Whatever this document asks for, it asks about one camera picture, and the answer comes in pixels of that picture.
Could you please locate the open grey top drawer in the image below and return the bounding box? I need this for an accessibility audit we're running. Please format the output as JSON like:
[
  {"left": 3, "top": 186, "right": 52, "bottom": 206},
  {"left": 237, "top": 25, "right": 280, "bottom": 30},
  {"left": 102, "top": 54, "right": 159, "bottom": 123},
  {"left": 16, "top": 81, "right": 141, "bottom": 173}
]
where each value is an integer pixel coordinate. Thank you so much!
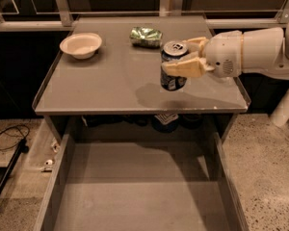
[{"left": 34, "top": 132, "right": 249, "bottom": 231}]

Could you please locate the black floor stand bar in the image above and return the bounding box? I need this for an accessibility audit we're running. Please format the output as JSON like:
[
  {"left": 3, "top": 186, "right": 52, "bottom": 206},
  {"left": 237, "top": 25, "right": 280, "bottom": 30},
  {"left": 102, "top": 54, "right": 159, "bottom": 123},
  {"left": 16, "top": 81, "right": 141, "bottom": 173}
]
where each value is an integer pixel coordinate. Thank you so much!
[{"left": 0, "top": 139, "right": 29, "bottom": 195}]

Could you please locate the green crumpled chip bag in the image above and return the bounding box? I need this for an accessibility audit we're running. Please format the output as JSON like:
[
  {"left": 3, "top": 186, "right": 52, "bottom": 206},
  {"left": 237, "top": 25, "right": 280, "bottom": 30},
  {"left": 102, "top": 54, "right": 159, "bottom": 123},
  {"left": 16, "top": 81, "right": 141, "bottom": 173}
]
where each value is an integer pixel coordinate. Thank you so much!
[{"left": 129, "top": 27, "right": 163, "bottom": 48}]

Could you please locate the grey cabinet with top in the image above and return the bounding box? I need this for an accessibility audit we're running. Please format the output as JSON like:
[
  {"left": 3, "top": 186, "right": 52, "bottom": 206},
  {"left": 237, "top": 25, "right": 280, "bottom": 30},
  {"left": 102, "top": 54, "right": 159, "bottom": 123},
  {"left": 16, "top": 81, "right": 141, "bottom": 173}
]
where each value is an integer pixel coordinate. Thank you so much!
[{"left": 33, "top": 16, "right": 250, "bottom": 139}]

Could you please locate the black cable on floor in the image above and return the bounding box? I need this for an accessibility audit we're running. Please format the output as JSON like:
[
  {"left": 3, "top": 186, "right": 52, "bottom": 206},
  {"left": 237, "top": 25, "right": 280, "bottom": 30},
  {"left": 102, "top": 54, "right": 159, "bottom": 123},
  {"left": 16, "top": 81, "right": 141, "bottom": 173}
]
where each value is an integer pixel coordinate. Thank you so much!
[{"left": 0, "top": 121, "right": 32, "bottom": 151}]

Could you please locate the white paper bowl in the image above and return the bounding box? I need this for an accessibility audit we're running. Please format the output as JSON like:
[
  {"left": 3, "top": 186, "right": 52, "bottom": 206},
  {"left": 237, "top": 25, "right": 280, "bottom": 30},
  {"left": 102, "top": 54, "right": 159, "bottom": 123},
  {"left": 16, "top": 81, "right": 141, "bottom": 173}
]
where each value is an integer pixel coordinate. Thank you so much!
[{"left": 60, "top": 33, "right": 102, "bottom": 60}]

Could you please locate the white metal railing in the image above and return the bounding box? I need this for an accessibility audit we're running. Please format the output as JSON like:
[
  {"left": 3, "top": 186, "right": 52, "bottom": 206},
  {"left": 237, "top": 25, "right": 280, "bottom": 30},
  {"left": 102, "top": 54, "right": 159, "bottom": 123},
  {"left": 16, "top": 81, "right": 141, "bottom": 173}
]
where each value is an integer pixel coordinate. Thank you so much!
[{"left": 0, "top": 0, "right": 289, "bottom": 31}]

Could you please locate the blue pepsi can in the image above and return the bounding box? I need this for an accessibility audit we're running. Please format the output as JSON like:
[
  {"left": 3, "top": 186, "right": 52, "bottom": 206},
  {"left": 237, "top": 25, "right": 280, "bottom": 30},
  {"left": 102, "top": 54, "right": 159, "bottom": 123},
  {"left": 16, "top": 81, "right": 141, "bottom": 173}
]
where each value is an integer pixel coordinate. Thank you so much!
[{"left": 160, "top": 40, "right": 188, "bottom": 91}]

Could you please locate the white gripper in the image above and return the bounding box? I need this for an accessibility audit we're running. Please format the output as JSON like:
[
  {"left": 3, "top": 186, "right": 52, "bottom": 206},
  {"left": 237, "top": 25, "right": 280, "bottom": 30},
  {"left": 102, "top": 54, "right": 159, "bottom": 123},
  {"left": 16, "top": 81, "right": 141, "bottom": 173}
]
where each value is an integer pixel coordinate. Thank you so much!
[{"left": 162, "top": 31, "right": 243, "bottom": 78}]

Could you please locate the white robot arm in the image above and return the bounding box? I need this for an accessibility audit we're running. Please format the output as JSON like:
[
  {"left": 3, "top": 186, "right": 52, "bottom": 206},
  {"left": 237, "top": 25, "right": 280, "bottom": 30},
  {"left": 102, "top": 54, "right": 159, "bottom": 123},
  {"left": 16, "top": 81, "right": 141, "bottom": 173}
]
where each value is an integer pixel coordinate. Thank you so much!
[{"left": 162, "top": 22, "right": 289, "bottom": 80}]

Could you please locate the white cylindrical post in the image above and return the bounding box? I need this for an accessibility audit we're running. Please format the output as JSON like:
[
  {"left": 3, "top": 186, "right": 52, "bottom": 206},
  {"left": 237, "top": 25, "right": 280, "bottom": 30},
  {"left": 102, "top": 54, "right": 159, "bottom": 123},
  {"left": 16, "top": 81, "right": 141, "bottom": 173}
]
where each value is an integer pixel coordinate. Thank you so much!
[{"left": 270, "top": 89, "right": 289, "bottom": 127}]

